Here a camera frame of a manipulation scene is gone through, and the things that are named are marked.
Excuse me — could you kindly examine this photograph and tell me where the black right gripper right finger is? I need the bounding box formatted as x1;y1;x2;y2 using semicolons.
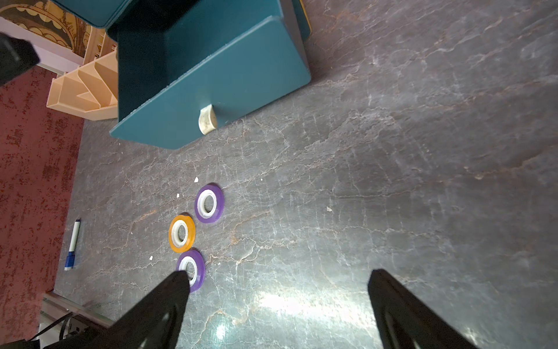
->
368;269;475;348

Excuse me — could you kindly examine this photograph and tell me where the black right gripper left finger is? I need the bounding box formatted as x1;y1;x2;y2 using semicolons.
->
49;271;190;348

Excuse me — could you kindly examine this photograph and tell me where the teal drawer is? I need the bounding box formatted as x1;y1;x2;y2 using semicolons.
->
110;1;311;149

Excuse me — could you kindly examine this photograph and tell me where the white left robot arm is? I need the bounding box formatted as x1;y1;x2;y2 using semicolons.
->
0;33;40;86

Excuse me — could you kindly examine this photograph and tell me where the purple tape roll lower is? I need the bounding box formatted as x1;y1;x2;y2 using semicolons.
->
176;249;206;292

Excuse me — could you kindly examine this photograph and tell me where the purple tape roll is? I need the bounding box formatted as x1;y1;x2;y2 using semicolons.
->
195;183;225;224
176;249;206;292

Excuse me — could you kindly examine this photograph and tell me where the orange tape roll middle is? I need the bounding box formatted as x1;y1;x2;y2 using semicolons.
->
169;215;196;253

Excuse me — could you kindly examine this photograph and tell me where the purple tape roll upper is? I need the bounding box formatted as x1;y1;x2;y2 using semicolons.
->
195;183;225;224

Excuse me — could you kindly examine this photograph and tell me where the blue white marker pen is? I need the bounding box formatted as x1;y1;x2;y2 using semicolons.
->
64;218;81;271

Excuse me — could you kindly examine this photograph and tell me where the beige plastic desk organizer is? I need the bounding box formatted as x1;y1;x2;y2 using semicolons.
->
46;28;119;121

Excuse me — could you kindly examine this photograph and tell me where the yellow patterned book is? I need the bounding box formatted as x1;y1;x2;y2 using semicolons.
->
1;0;92;58

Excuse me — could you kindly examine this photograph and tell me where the aluminium front rail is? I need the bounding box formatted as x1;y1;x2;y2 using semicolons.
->
34;292;114;348

